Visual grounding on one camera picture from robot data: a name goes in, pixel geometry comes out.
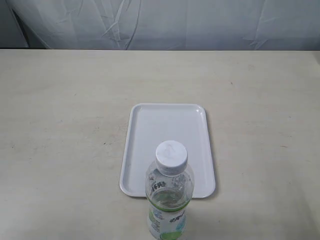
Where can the white rectangular plastic tray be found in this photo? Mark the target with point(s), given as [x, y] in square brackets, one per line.
[152, 123]

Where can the white wrinkled backdrop cloth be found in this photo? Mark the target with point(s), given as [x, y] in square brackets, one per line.
[170, 25]

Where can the clear plastic bottle green label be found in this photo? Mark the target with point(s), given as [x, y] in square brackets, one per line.
[169, 186]

